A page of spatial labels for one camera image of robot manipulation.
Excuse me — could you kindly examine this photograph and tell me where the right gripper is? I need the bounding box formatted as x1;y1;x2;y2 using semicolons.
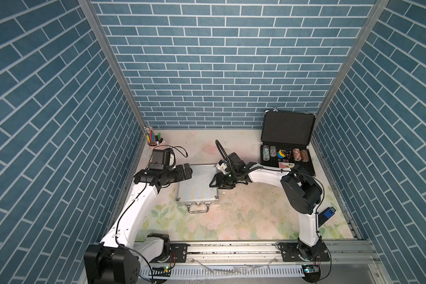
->
208;172;239;191

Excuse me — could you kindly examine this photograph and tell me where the silver aluminium poker case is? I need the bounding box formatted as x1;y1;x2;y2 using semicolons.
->
176;164;219;214

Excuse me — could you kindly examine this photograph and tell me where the black poker case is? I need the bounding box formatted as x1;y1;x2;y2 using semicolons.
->
260;110;316;176

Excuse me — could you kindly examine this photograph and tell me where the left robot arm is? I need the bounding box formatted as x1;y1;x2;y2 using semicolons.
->
84;163;192;284

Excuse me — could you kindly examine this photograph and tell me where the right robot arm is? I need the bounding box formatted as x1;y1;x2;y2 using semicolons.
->
209;153;324;261

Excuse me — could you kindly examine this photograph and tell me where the pink pen cup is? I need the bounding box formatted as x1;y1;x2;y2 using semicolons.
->
147;140;168;151

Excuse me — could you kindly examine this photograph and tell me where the green white chip stack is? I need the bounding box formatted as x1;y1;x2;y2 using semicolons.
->
262;145;271;162

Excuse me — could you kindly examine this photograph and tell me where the grey chip stack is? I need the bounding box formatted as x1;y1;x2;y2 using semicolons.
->
269;146;278;157

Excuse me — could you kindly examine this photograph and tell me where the pink white card deck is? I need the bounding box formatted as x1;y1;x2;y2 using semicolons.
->
279;162;295;169

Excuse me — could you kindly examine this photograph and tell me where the yellow blue dealer button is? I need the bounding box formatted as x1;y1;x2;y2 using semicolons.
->
278;150;287;159

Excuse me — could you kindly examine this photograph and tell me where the red white chip stack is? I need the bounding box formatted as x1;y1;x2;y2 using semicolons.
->
293;149;302;162

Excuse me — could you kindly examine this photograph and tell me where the orange blue chip stack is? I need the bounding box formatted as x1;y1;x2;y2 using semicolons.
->
301;149;310;163

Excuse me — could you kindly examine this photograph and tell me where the blue black handheld device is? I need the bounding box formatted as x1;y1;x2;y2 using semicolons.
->
318;207;336;228

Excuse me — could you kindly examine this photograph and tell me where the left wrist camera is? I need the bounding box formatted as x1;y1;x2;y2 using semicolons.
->
147;148;176;170

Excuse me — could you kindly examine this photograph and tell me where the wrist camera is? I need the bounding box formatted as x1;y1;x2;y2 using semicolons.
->
147;148;176;170
216;160;228;175

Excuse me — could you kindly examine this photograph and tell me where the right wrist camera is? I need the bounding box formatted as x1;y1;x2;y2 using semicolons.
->
216;160;228;175

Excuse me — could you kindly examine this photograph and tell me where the metal base rail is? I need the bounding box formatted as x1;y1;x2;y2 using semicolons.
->
77;239;391;284

